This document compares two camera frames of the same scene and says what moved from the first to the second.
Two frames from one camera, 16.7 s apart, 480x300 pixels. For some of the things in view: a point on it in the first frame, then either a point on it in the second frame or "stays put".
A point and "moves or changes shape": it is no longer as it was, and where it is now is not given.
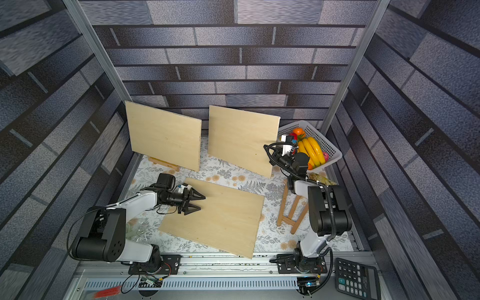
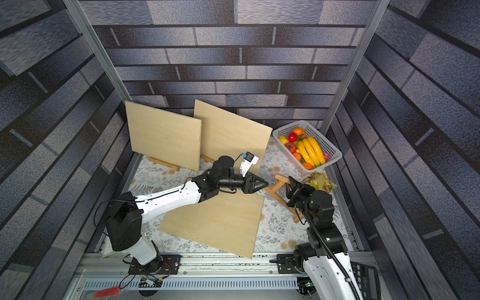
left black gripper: x=185 y=205 → x=249 y=184
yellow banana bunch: x=310 y=147 stays put
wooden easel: x=175 y=167 stays put
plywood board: x=168 y=136 stays put
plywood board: x=239 y=137 moves or changes shape
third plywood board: x=228 y=219 stays put
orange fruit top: x=299 y=130 stays put
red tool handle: x=108 y=292 stays put
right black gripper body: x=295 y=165 → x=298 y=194
